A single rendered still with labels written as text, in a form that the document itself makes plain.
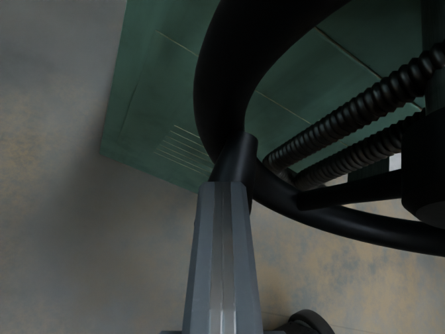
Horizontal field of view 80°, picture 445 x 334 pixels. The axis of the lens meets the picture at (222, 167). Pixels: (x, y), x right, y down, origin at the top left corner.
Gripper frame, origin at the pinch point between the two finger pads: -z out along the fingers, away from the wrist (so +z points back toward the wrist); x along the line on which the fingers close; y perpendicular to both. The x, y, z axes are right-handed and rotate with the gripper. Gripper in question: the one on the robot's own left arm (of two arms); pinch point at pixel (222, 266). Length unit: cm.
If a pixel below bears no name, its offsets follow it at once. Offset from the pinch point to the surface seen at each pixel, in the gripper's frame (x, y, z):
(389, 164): 27.0, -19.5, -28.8
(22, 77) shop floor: -59, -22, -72
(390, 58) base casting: 17.8, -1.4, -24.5
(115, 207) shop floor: -32, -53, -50
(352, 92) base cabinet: 16.5, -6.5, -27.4
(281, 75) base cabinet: 7.6, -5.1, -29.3
